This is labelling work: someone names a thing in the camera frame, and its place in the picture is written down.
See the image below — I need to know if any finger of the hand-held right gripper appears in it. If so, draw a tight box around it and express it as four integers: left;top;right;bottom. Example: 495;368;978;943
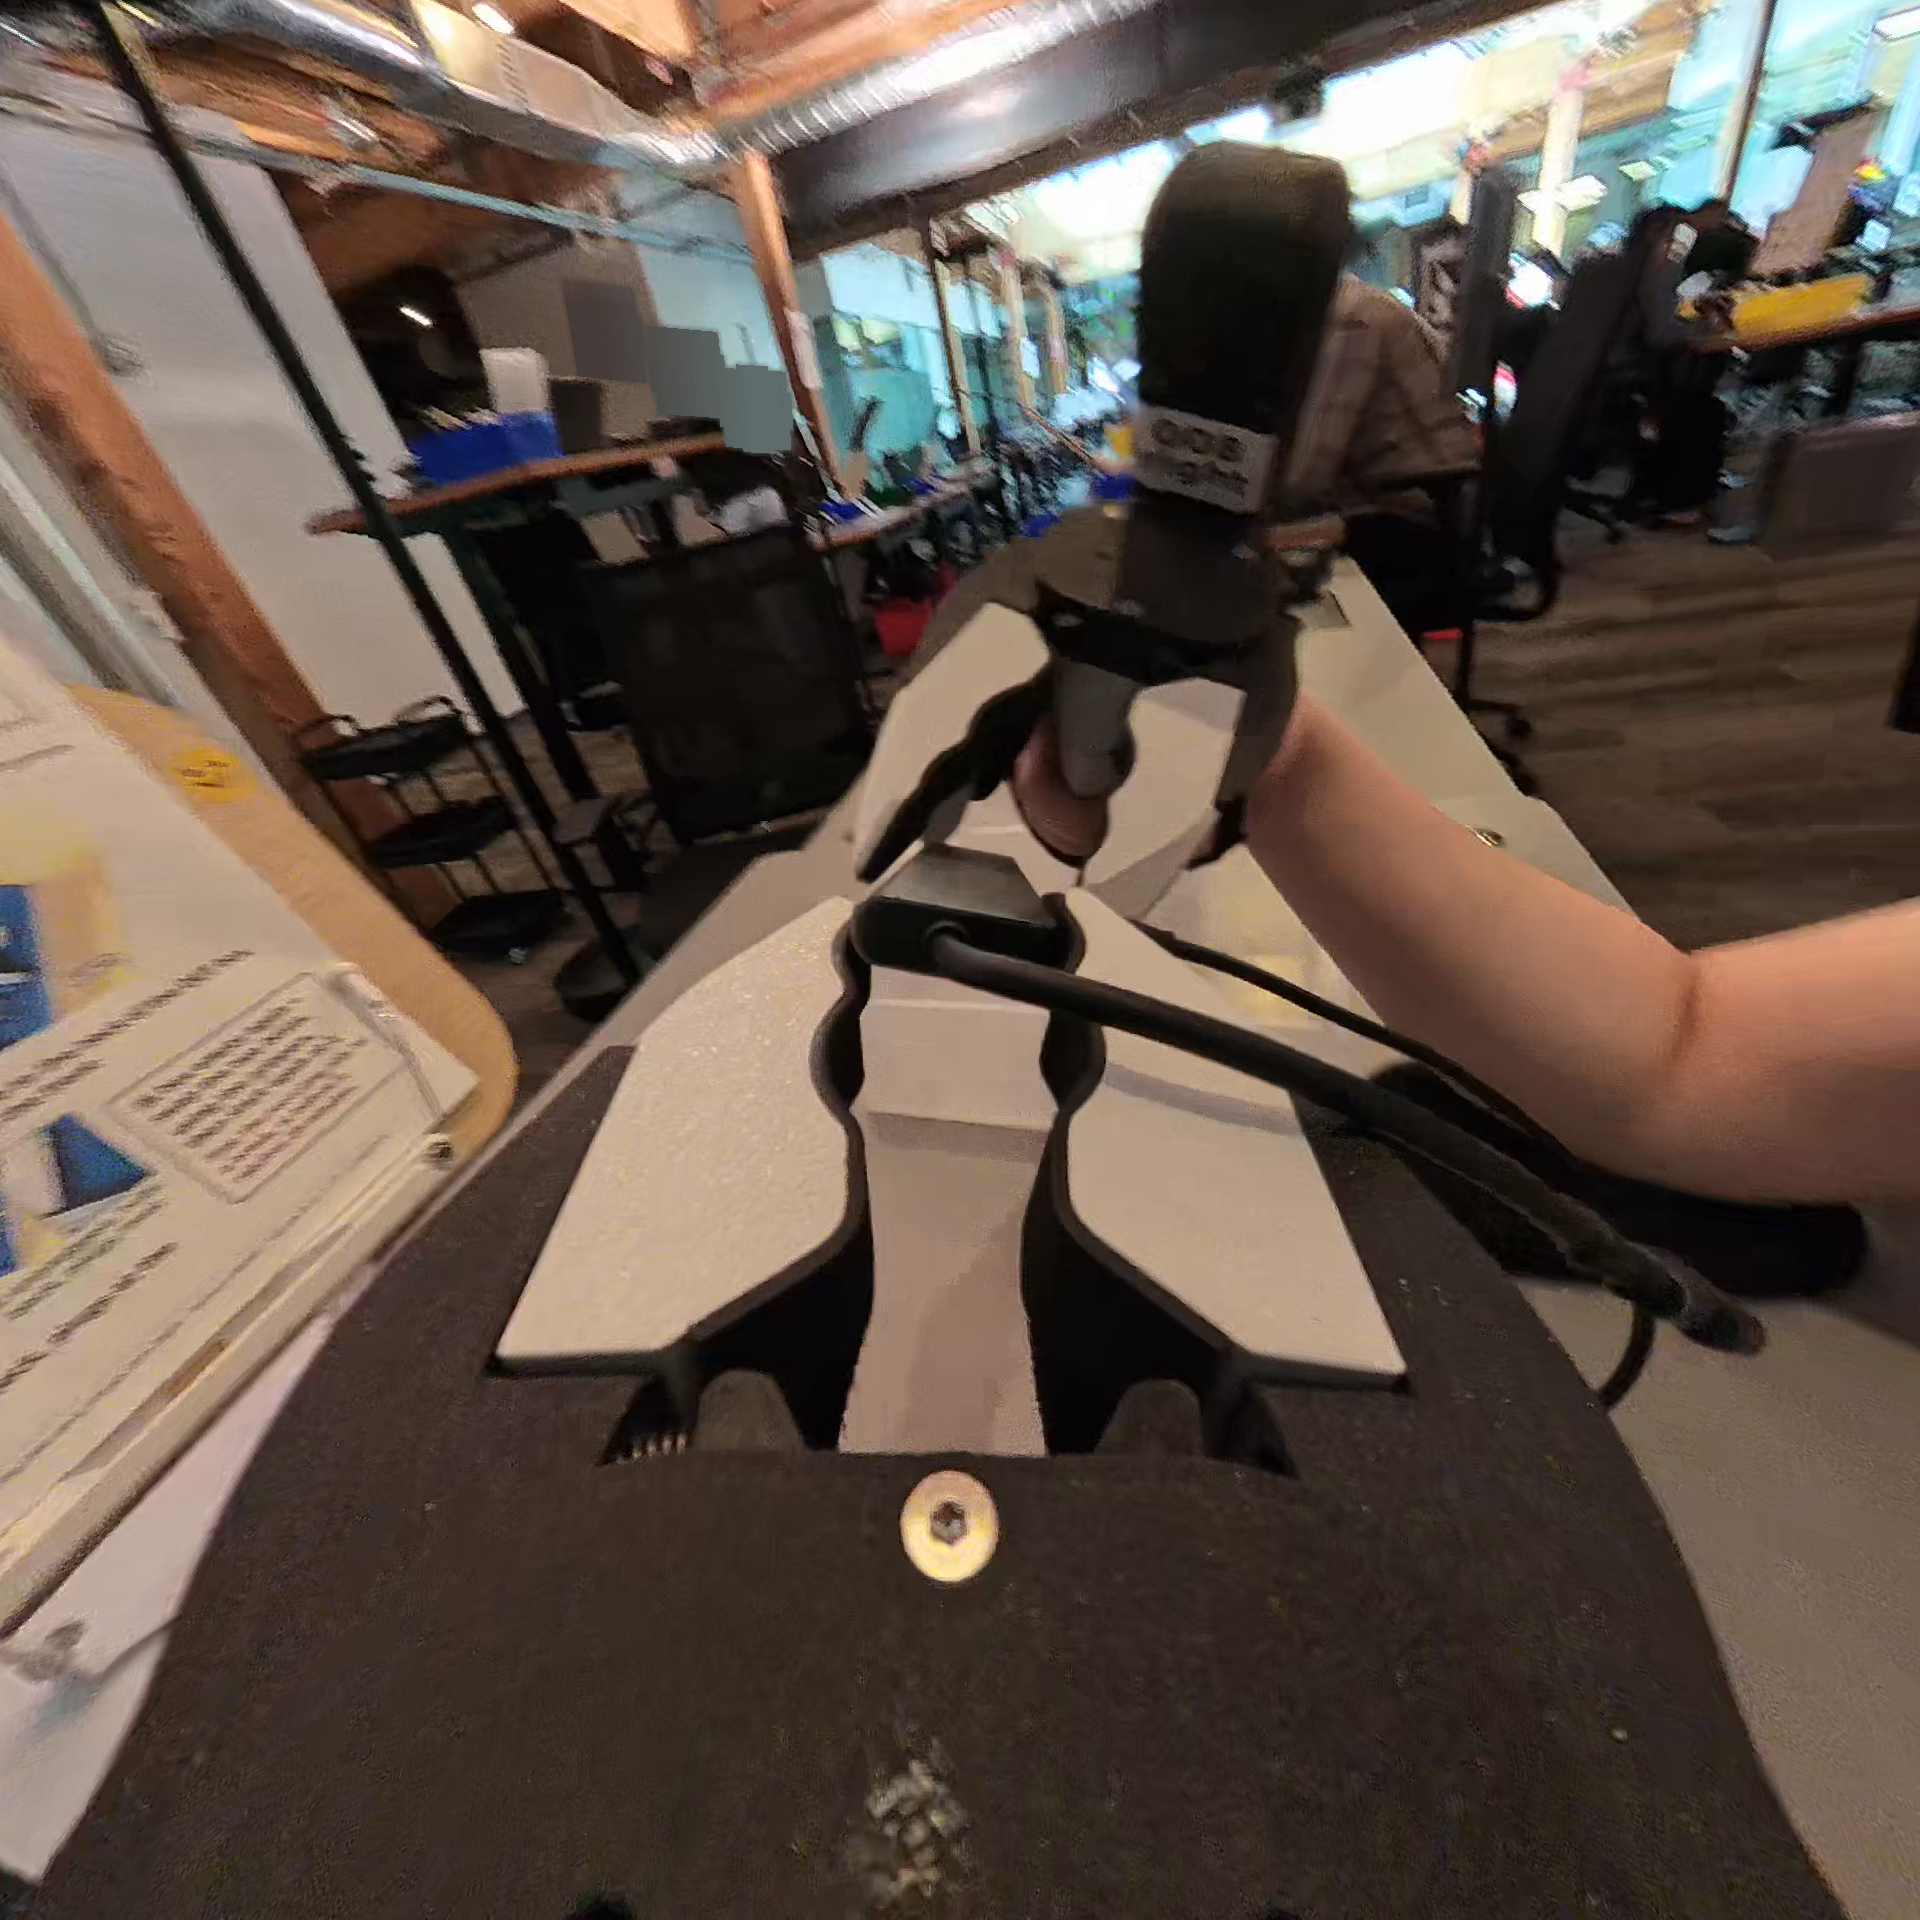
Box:
1078;702;1248;921
852;602;1054;887

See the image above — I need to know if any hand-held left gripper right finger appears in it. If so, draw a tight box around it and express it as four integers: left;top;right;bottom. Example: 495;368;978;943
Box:
1031;896;1410;1453

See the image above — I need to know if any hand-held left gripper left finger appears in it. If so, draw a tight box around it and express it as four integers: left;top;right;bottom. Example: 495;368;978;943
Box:
495;896;877;1453

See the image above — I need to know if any dark braided usb cable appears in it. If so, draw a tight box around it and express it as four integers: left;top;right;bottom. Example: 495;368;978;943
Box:
852;847;1772;1413

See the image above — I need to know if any person's right forearm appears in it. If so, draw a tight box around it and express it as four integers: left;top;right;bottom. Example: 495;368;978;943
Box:
1243;696;1920;1209

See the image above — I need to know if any person's right hand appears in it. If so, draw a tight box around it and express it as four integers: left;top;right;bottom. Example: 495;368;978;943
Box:
1014;737;1125;865

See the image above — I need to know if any black fabric bin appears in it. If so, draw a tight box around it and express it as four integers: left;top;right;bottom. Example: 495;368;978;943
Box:
586;525;879;847

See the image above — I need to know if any black office chair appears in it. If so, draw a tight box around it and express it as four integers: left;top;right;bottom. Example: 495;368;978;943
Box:
1439;166;1651;752

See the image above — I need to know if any plywood board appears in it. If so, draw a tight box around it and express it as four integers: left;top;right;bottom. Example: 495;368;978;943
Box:
61;682;524;1186

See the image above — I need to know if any wooden workbench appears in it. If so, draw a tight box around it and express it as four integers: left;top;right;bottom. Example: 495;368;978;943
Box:
307;428;735;706

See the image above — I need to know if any printed document sheet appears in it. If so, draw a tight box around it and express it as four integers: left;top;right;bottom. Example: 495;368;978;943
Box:
0;632;484;1629

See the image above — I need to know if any black utility cart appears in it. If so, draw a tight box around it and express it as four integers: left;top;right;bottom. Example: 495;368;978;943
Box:
292;693;661;970

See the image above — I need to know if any blue storage bin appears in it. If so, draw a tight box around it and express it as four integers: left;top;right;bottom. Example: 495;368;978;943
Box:
409;413;564;485

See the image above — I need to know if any yellow tray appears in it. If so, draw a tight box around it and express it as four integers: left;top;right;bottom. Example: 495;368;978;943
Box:
1679;271;1920;344

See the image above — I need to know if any grey storage box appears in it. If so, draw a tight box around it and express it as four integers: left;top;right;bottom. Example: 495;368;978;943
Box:
1754;413;1920;559

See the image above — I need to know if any black stand pole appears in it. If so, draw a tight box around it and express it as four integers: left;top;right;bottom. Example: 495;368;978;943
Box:
83;0;653;1022

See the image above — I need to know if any white paper sheet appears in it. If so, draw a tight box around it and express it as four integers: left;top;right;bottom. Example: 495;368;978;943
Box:
0;1304;352;1886

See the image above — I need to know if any silver air duct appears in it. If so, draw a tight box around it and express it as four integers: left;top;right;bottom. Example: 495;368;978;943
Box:
150;0;1051;170

